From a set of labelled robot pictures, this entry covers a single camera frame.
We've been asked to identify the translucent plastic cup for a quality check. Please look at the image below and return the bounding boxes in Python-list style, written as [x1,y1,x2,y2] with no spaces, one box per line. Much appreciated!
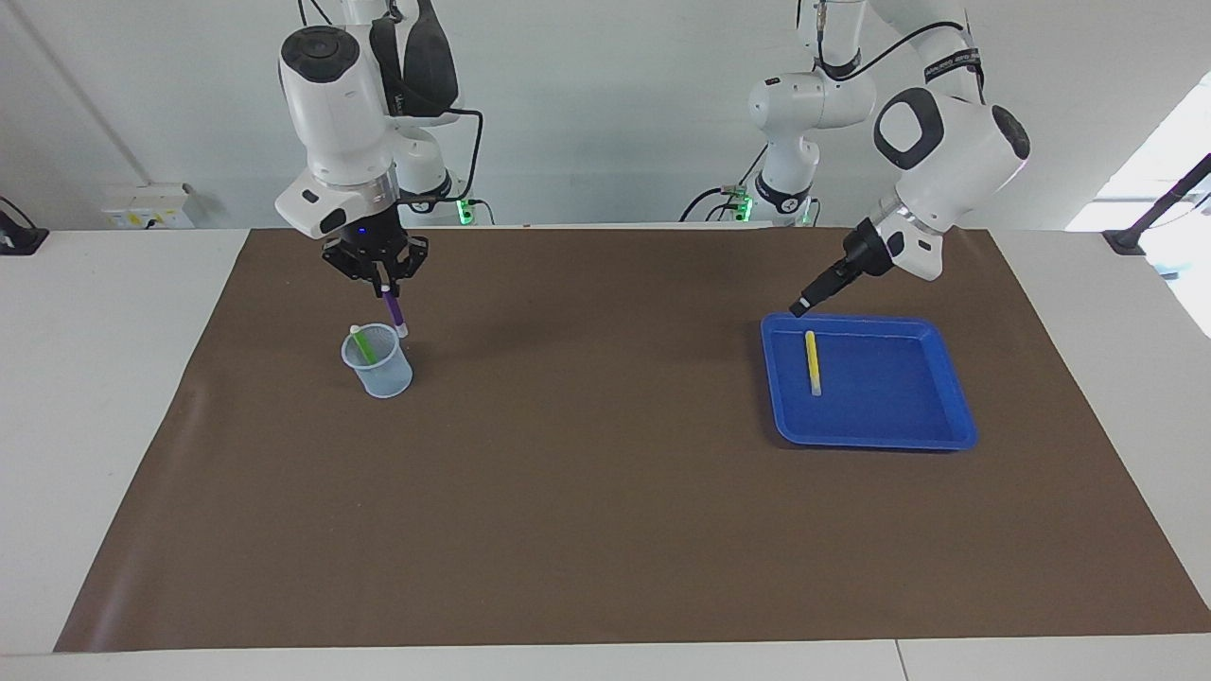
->
[341,323,414,399]

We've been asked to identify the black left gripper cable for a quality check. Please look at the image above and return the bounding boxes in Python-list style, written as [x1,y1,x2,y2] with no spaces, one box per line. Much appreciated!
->
[814,0,987,105]

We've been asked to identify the blue plastic tray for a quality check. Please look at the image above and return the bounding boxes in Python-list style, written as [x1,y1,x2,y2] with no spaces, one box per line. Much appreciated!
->
[761,313,978,451]

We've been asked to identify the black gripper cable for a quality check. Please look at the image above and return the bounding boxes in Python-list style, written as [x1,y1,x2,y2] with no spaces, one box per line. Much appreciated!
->
[814,0,987,105]
[397,107,485,207]

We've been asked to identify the black clamp stand pole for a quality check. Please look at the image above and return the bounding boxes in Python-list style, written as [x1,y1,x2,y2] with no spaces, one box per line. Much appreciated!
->
[1102,156,1211,256]

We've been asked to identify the black table clamp mount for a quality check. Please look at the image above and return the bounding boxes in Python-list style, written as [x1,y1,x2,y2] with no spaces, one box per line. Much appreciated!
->
[0,196,48,256]

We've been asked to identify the white wall socket box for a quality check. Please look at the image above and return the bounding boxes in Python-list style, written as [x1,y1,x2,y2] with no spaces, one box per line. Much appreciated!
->
[102,184,195,230]

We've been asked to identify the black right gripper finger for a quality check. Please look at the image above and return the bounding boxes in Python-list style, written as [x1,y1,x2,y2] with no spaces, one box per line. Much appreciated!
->
[388,238,429,285]
[322,241,389,289]

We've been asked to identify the brown table mat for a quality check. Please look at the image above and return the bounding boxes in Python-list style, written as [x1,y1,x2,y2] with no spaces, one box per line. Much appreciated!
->
[54,227,1211,654]

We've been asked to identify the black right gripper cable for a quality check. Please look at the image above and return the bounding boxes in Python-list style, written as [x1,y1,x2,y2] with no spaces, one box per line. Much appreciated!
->
[397,107,485,207]

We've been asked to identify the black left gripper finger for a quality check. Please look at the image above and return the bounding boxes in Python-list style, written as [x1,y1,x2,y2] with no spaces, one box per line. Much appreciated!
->
[798,270,857,318]
[790,263,852,313]

